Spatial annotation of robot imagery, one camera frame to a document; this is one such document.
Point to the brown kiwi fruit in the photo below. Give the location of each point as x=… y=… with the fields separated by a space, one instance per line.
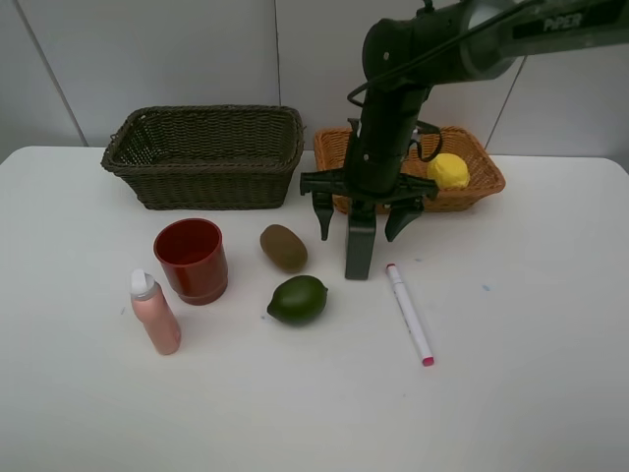
x=284 y=248

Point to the white pink-capped marker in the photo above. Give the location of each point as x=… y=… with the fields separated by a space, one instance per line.
x=410 y=316

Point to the dark green square bottle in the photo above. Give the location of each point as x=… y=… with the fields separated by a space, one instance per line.
x=360 y=240

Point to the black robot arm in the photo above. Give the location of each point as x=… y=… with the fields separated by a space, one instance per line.
x=402 y=61

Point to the red plastic cup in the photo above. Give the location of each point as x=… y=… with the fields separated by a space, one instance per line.
x=193 y=259

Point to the pink spray bottle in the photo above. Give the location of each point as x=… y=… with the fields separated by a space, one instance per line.
x=152 y=310

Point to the dark green wicker basket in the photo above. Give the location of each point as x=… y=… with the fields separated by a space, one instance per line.
x=213 y=157

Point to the orange wicker basket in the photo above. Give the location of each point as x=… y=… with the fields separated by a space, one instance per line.
x=485 y=178

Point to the green lime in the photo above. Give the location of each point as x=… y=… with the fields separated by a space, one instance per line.
x=298 y=301

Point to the yellow lemon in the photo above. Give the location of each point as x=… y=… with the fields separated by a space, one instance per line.
x=449 y=171

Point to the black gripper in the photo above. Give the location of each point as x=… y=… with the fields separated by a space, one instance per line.
x=372 y=167

